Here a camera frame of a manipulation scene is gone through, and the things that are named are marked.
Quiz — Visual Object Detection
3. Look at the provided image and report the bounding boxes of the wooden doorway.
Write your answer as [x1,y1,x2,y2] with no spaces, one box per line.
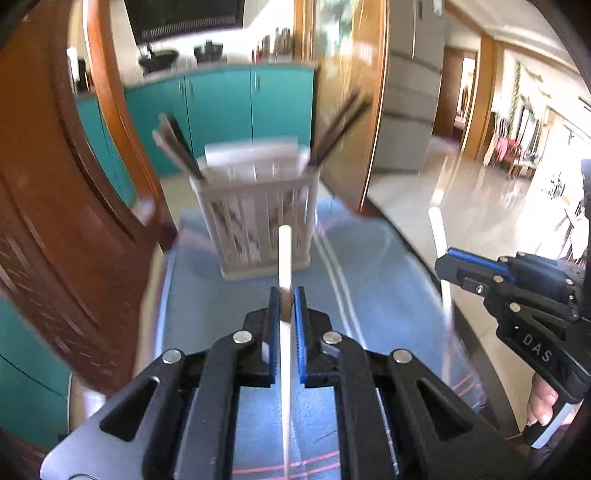
[433,36,496,161]

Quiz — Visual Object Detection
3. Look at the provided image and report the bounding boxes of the blue-grey striped cloth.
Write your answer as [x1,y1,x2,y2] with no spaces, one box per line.
[154,185,481,480]

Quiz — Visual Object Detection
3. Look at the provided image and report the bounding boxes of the black wok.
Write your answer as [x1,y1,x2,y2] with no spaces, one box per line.
[137,43,179,75]

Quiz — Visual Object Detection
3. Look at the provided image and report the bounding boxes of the cream chopstick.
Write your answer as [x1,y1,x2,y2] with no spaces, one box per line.
[427,207,459,334]
[276,224,294,479]

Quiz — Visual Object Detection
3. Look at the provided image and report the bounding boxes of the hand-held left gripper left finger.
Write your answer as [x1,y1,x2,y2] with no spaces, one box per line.
[39,286,283,480]

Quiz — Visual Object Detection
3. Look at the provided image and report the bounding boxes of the black range hood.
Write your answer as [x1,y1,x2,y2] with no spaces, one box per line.
[124,0,246,45]

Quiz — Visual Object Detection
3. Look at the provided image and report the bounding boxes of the silver refrigerator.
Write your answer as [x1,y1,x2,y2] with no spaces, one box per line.
[369,0,447,174]

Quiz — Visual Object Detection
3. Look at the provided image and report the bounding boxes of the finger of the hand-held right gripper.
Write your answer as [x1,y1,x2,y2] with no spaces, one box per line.
[446,247,516,284]
[434,253,498,297]

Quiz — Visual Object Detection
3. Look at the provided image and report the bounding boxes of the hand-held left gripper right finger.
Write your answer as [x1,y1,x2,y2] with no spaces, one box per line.
[293,286,532,480]

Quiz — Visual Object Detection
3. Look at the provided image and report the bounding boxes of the row of condiment bottles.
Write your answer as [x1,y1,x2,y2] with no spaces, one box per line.
[250,27,295,64]

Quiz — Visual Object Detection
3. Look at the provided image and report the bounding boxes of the dark cooking pot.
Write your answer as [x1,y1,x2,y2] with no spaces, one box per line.
[193,40,228,66]

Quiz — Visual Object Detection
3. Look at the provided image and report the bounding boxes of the person's right hand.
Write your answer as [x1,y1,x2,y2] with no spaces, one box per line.
[526,374,561,428]

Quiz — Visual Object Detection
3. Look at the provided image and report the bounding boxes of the white perforated utensil holder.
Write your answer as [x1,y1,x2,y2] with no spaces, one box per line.
[189,138,321,280]

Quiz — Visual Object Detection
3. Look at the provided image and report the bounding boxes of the teal kitchen cabinet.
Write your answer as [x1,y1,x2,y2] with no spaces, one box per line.
[75,64,315,209]

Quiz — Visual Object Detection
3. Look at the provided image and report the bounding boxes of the carved wooden chair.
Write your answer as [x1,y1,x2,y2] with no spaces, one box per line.
[0,0,180,398]

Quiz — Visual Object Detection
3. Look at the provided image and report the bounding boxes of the hanging clothes rack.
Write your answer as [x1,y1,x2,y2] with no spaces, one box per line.
[481,105,539,182]

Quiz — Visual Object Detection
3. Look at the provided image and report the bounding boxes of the wooden sliding door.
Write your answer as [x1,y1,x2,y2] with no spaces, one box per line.
[294,0,389,214]

